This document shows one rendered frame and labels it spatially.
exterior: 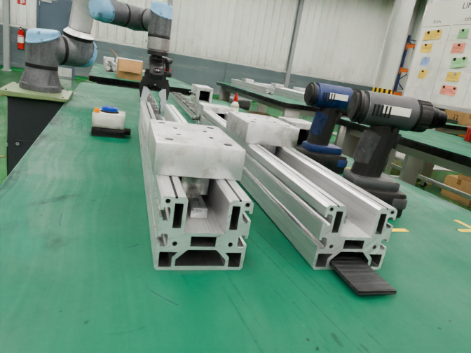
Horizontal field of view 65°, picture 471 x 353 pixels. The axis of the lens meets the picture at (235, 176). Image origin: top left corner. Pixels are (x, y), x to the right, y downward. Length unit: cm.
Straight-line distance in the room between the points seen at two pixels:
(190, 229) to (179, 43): 1192
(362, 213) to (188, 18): 1197
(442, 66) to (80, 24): 333
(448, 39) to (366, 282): 384
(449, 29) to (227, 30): 919
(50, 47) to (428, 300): 149
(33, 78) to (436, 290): 149
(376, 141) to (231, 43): 1205
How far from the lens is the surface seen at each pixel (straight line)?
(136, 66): 328
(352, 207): 53
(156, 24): 134
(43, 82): 165
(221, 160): 46
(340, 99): 97
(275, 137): 74
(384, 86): 905
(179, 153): 45
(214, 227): 42
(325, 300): 43
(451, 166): 222
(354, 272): 48
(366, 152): 72
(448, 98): 405
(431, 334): 44
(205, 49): 1245
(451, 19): 427
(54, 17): 1217
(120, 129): 102
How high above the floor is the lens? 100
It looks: 16 degrees down
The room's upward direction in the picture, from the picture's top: 9 degrees clockwise
